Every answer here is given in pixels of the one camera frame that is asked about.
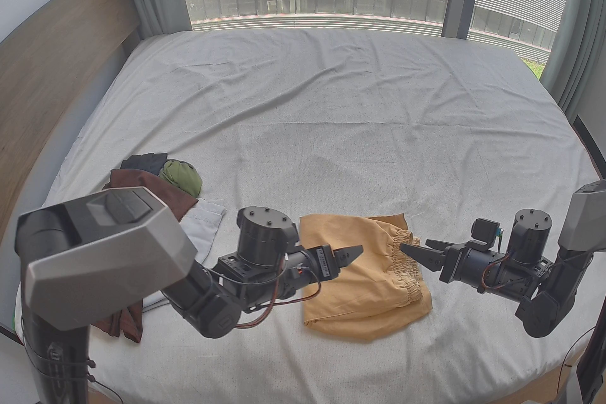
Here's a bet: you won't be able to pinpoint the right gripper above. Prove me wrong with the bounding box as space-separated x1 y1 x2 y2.
399 239 513 295

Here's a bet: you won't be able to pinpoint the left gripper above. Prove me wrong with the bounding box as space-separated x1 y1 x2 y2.
278 243 365 297

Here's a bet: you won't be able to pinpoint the tan shorts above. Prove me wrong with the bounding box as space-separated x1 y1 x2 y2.
300 213 434 342

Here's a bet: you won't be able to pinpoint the bed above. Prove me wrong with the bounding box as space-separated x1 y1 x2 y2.
0 0 606 404

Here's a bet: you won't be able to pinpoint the pale grey garment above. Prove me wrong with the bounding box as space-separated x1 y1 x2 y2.
141 198 226 314

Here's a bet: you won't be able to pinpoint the green garment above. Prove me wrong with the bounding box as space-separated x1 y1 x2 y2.
158 159 204 198

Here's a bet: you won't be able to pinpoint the brown garment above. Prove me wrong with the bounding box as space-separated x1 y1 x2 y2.
90 168 199 344

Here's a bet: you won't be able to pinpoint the black garment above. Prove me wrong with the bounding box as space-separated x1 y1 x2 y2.
120 152 169 174

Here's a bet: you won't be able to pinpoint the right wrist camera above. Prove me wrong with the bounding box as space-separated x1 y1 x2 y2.
470 218 503 252

